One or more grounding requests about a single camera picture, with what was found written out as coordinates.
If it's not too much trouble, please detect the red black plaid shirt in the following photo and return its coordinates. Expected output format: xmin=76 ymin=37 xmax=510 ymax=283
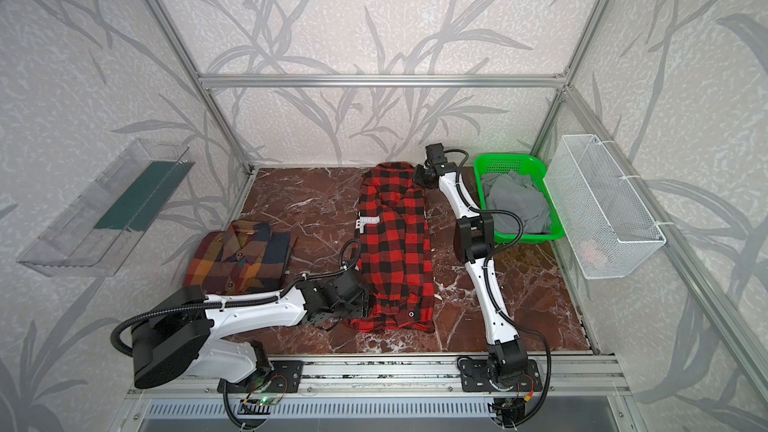
xmin=346 ymin=162 xmax=435 ymax=333

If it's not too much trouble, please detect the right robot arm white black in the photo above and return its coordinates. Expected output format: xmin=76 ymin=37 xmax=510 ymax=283
xmin=414 ymin=143 xmax=528 ymax=390

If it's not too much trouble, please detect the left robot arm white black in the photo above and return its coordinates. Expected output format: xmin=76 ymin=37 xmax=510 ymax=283
xmin=110 ymin=268 xmax=371 ymax=391

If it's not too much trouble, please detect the green plastic basket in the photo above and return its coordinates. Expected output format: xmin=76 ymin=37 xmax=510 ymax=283
xmin=473 ymin=154 xmax=565 ymax=244

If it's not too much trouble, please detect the grey shirt in basket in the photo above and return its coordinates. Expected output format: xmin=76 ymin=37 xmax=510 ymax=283
xmin=481 ymin=170 xmax=552 ymax=235

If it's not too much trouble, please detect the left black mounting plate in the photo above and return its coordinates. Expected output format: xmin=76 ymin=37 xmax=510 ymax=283
xmin=217 ymin=360 xmax=304 ymax=394

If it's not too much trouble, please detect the black mounting plate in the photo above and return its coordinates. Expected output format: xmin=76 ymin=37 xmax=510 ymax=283
xmin=456 ymin=356 xmax=543 ymax=394
xmin=217 ymin=360 xmax=304 ymax=394

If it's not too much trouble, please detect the folded multicolour plaid shirt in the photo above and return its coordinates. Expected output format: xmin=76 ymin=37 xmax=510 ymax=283
xmin=183 ymin=220 xmax=296 ymax=295

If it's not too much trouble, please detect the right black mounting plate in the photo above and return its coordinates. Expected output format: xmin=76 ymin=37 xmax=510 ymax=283
xmin=456 ymin=356 xmax=543 ymax=394

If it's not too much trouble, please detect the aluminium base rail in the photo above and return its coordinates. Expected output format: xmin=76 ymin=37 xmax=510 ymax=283
xmin=125 ymin=355 xmax=631 ymax=400

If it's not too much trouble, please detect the left black corrugated cable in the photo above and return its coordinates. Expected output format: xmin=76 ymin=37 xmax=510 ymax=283
xmin=109 ymin=238 xmax=362 ymax=359

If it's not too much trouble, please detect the black corrugated cable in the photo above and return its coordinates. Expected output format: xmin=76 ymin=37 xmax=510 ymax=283
xmin=443 ymin=148 xmax=553 ymax=427
xmin=109 ymin=238 xmax=362 ymax=359

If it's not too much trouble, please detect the right black corrugated cable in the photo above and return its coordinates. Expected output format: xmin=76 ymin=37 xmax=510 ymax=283
xmin=443 ymin=148 xmax=553 ymax=427

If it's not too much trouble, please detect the white wire mesh basket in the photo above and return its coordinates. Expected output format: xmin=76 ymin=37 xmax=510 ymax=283
xmin=544 ymin=134 xmax=666 ymax=280

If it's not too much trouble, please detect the clear plastic wall tray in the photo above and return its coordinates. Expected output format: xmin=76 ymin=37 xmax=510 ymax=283
xmin=17 ymin=139 xmax=195 ymax=277

